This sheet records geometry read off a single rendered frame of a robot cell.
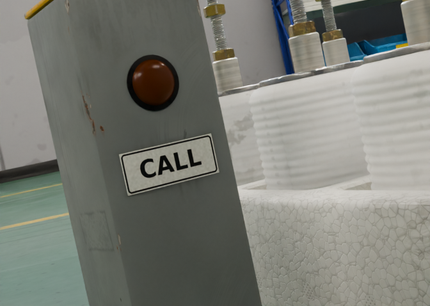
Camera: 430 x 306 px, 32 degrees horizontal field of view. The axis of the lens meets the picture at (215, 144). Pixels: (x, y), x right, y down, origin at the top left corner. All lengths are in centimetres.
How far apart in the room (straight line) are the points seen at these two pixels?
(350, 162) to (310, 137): 3
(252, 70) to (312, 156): 518
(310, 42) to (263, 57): 516
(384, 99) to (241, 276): 12
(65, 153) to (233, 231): 10
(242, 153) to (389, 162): 20
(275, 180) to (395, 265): 15
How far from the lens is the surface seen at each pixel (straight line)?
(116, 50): 36
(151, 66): 36
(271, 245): 49
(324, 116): 50
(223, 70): 64
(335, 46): 70
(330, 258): 44
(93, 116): 36
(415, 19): 45
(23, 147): 573
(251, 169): 60
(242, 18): 571
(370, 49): 525
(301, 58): 54
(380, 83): 42
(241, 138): 60
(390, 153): 43
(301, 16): 55
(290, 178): 52
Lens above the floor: 25
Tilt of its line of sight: 3 degrees down
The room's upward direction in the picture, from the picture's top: 12 degrees counter-clockwise
